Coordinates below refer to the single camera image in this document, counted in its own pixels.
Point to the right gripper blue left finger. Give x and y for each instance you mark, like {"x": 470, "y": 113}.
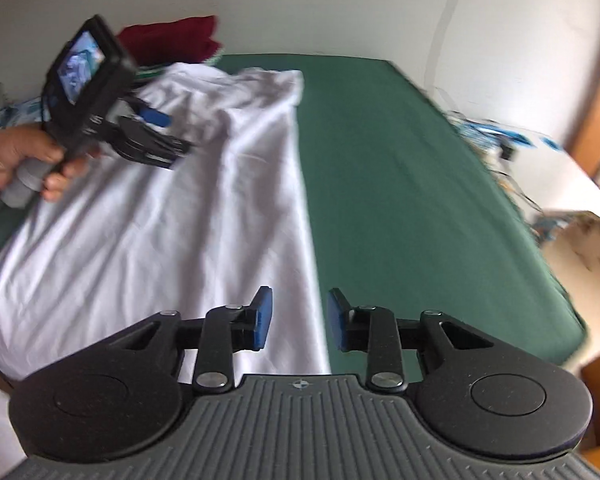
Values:
{"x": 228, "y": 330}

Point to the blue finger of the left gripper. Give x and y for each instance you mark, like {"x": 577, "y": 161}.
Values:
{"x": 151, "y": 115}

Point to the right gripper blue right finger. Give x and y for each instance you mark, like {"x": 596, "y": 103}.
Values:
{"x": 374, "y": 331}

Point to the person left hand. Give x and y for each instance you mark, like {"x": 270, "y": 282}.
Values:
{"x": 30, "y": 141}

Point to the green white striped garment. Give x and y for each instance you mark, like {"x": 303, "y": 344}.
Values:
{"x": 146, "y": 74}

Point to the blue white patterned towel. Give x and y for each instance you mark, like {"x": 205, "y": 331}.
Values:
{"x": 27, "y": 112}

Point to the red folded sweater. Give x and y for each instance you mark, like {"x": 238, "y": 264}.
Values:
{"x": 189, "y": 40}

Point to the green table cloth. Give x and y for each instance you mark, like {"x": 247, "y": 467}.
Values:
{"x": 405, "y": 216}

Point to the blue package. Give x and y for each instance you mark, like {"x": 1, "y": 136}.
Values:
{"x": 489, "y": 135}

